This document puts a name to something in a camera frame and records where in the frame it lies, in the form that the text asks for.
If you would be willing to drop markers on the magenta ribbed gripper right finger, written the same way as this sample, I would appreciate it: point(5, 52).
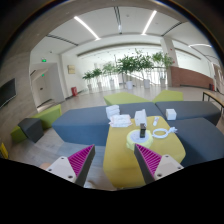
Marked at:
point(153, 165)

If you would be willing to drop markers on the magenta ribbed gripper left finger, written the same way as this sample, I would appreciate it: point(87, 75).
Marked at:
point(74, 168)

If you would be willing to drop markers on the black charger plug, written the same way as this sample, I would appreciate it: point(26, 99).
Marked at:
point(142, 130)

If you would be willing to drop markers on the yellow ottoman table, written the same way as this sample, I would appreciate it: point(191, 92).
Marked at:
point(123, 167)

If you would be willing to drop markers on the yellow tape roll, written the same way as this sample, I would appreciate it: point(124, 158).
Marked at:
point(134, 138)

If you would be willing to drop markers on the blue-grey left sofa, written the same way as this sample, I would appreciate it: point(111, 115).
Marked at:
point(83, 126)

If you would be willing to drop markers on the white marker tube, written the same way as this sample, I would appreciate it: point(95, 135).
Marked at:
point(155, 121)

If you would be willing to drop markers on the white plastic bag package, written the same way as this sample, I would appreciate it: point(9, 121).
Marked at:
point(140, 117)

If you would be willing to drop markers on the white cube box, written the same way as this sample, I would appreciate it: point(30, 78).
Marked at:
point(171, 114)

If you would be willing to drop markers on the grey near-right sofa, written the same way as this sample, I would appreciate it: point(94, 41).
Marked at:
point(201, 139)

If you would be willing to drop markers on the green bench left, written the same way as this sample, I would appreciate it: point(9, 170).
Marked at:
point(47, 117)

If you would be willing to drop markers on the dark grey cube stool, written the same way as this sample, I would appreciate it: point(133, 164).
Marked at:
point(32, 128)

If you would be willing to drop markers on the grey right sofa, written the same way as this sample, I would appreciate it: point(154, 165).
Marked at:
point(192, 109)

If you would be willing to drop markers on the stacked white tissue packs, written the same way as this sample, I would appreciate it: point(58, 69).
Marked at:
point(112, 110)

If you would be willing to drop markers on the green ottoman right back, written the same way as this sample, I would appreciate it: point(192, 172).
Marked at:
point(168, 95)

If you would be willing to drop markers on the green ottoman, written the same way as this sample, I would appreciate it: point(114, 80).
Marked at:
point(123, 98)
point(168, 95)

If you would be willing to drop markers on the green ottoman centre back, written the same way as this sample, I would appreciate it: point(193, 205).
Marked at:
point(123, 98)

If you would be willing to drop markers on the red fire extinguisher box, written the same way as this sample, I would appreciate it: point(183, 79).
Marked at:
point(74, 91)

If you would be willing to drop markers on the wooden table right edge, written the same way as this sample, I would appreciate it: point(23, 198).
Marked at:
point(216, 99)

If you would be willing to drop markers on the potted plant left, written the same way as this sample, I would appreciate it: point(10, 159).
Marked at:
point(89, 75)

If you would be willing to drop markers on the large potted tree centre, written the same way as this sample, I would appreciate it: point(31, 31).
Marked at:
point(129, 65)

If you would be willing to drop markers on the potted tree right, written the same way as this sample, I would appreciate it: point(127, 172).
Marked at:
point(162, 61)

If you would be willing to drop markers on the framed wall notice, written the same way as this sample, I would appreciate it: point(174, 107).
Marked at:
point(71, 69)

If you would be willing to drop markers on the wall-mounted black television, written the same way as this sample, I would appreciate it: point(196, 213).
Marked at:
point(7, 92)

